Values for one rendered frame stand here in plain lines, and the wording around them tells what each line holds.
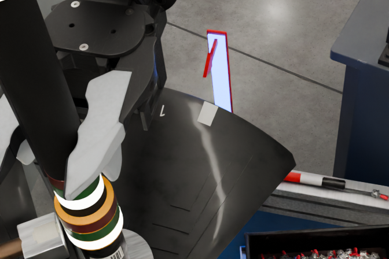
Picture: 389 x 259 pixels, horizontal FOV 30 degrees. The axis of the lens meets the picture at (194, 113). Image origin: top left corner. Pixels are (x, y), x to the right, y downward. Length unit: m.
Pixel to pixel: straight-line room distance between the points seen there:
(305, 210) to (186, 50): 1.37
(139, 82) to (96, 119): 0.04
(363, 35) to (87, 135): 0.74
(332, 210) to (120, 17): 0.71
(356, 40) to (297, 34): 1.37
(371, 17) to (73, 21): 0.72
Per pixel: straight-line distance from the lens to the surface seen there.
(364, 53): 1.11
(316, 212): 1.17
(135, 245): 0.63
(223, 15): 2.56
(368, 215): 1.15
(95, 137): 0.44
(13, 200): 0.60
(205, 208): 0.75
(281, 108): 2.29
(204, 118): 0.82
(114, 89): 0.46
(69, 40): 0.50
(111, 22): 0.50
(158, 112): 0.81
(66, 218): 0.52
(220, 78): 0.94
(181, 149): 0.79
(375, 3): 1.18
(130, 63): 0.48
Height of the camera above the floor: 1.83
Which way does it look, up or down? 53 degrees down
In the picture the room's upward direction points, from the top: 8 degrees counter-clockwise
